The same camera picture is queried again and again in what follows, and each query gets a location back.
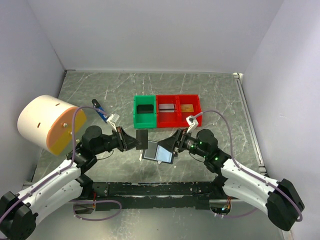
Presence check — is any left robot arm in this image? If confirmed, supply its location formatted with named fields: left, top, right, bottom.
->
left=0, top=125, right=140, bottom=240

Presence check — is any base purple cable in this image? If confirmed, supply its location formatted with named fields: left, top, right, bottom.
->
left=213, top=206, right=258, bottom=219
left=72, top=198, right=123, bottom=221

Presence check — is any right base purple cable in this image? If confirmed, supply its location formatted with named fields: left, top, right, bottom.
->
left=213, top=206, right=258, bottom=219

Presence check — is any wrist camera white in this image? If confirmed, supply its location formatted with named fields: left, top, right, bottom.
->
left=186, top=115, right=199, bottom=134
left=106, top=113, right=120, bottom=131

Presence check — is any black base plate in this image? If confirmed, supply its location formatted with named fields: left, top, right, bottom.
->
left=76, top=181, right=227, bottom=210

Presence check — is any green bin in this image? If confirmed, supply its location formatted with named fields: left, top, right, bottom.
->
left=133, top=95, right=157, bottom=129

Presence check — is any red bin left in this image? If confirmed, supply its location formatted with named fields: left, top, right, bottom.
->
left=156, top=94, right=180, bottom=128

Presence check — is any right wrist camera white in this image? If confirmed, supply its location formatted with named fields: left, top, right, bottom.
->
left=186, top=115, right=199, bottom=134

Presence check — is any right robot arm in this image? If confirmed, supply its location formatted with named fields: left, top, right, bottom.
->
left=158, top=129, right=305, bottom=231

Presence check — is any silver VIP card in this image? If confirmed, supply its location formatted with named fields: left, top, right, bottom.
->
left=158, top=103, right=176, bottom=113

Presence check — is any red bin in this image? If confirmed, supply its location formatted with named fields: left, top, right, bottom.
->
left=156, top=94, right=180, bottom=128
left=177, top=94, right=202, bottom=127

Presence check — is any white and orange cylinder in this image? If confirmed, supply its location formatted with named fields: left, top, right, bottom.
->
left=17, top=95, right=78, bottom=156

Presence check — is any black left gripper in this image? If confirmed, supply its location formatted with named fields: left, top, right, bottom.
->
left=92, top=125, right=142, bottom=155

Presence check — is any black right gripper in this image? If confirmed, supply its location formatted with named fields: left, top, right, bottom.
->
left=157, top=127, right=208, bottom=158

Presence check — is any gold VIP card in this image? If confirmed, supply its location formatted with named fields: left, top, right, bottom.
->
left=180, top=104, right=194, bottom=113

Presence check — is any blue and black tool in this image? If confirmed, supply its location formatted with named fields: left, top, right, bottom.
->
left=91, top=98, right=109, bottom=123

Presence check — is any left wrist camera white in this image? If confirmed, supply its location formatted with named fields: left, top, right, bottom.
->
left=106, top=113, right=120, bottom=131

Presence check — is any red bin right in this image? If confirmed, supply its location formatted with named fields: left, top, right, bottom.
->
left=177, top=94, right=202, bottom=127

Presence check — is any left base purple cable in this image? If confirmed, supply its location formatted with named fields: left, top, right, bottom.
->
left=72, top=198, right=123, bottom=221

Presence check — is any black leather card holder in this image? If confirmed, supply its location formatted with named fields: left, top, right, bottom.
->
left=141, top=141, right=174, bottom=164

